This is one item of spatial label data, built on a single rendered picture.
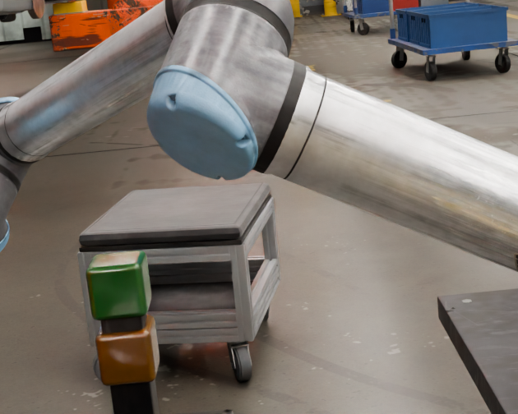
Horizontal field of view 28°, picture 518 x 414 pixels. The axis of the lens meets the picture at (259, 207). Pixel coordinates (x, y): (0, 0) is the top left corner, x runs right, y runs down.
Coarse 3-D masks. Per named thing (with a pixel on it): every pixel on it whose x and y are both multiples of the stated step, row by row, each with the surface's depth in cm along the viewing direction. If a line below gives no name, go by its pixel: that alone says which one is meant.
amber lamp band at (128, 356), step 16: (96, 336) 73; (112, 336) 73; (128, 336) 73; (144, 336) 73; (112, 352) 73; (128, 352) 73; (144, 352) 73; (112, 368) 73; (128, 368) 73; (144, 368) 73; (112, 384) 74
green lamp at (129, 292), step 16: (96, 256) 74; (112, 256) 74; (128, 256) 74; (144, 256) 74; (96, 272) 72; (112, 272) 72; (128, 272) 72; (144, 272) 73; (96, 288) 72; (112, 288) 72; (128, 288) 72; (144, 288) 72; (96, 304) 72; (112, 304) 72; (128, 304) 72; (144, 304) 72
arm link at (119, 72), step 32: (192, 0) 119; (256, 0) 101; (288, 0) 105; (128, 32) 119; (160, 32) 114; (96, 64) 124; (128, 64) 120; (160, 64) 117; (32, 96) 136; (64, 96) 130; (96, 96) 126; (128, 96) 124; (0, 128) 143; (32, 128) 137; (64, 128) 134; (0, 160) 145; (32, 160) 145
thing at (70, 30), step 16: (128, 0) 463; (144, 0) 463; (160, 0) 463; (64, 16) 462; (80, 16) 462; (96, 16) 462; (112, 16) 462; (128, 16) 462; (64, 32) 464; (80, 32) 464; (96, 32) 464; (112, 32) 464; (64, 48) 465; (80, 48) 466
